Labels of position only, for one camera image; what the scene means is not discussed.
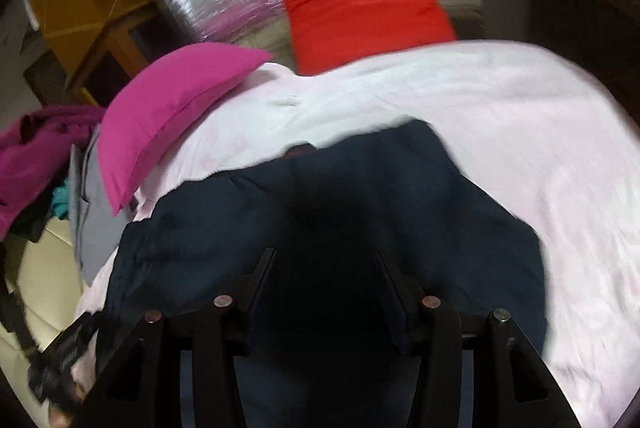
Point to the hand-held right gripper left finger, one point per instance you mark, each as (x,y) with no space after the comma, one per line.
(260,278)

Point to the black cloth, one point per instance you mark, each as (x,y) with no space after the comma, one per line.
(15,303)

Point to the red pillow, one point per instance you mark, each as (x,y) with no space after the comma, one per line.
(365,3)

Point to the magenta pink pillow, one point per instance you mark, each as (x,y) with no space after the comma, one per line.
(170,103)

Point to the magenta garment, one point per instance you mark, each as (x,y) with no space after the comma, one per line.
(35,153)

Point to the teal cloth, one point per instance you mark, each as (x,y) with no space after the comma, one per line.
(61,203)

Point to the cream cushion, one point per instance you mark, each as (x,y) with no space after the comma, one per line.
(47,278)

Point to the grey cloth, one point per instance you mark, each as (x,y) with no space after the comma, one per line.
(92,208)

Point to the navy blue hooded jacket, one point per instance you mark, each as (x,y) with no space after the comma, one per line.
(350,188)

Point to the wooden nightstand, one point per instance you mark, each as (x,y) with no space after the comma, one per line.
(112,38)

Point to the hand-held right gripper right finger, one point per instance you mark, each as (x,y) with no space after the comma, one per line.
(402,308)

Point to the person's left hand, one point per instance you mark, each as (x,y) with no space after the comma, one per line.
(62,419)

